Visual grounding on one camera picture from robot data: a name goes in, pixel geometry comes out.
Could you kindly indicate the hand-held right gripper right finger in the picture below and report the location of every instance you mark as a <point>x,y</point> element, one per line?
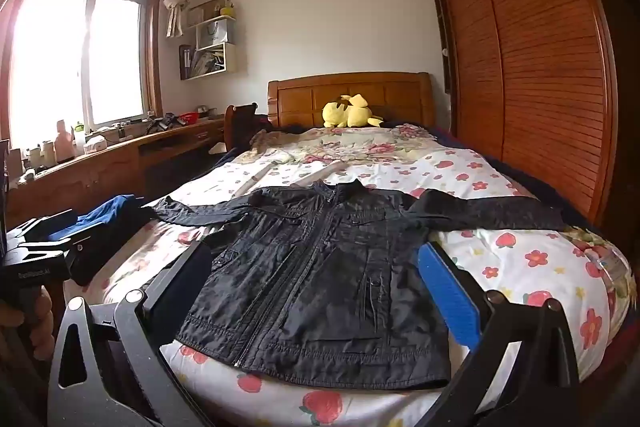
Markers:
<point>450,297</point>

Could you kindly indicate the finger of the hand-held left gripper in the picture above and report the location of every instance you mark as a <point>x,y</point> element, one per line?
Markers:
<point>50,223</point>
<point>40,249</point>

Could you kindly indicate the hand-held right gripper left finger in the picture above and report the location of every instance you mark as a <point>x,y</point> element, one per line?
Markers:
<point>192,272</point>

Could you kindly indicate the black jacket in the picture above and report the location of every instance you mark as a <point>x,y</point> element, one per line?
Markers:
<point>320,282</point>

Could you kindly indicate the person's left hand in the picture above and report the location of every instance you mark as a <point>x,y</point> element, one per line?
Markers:
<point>42,322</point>

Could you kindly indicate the blue garment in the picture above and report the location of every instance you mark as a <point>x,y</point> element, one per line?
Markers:
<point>105,212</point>

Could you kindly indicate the dark cloth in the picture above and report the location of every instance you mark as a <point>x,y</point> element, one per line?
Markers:
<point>100,252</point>

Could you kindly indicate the long wooden desk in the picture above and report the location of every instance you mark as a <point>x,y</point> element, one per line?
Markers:
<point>100,169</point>

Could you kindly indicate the pink bottle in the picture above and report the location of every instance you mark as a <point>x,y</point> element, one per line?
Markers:
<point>64,144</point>

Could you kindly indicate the bed with floral sheet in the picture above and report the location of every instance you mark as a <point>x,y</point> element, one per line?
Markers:
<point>525,257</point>

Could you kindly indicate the green capped bottle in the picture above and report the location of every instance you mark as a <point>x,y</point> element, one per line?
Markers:
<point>79,139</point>

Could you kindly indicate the white tissue box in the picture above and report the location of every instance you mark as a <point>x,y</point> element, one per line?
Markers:
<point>95,145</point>

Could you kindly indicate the dark blue blanket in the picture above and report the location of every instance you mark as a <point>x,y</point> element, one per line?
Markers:
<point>505,167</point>

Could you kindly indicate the black device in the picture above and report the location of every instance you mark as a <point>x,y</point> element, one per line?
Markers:
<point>161,124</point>

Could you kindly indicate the red bowl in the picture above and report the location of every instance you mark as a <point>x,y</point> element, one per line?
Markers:
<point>188,118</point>

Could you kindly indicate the wooden chair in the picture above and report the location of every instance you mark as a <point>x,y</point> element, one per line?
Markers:
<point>240,117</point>

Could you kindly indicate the window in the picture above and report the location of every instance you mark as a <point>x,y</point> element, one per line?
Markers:
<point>115,57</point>

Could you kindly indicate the wooden bed headboard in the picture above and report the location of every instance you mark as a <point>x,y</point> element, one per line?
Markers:
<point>300,99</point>

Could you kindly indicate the yellow plush toy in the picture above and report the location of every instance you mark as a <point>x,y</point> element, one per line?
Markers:
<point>350,113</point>

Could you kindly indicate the black binder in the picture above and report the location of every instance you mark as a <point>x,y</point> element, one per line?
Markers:
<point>185,62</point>

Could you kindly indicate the white paper bag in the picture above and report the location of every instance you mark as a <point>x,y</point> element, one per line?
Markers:
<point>212,34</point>

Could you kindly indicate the white tied curtain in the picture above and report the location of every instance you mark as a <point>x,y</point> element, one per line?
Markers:
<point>175,7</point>

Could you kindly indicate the wooden slatted wardrobe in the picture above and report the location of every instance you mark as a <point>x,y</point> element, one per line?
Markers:
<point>540,57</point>

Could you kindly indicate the white wall shelf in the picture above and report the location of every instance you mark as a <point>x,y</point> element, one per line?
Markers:
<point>235,57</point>

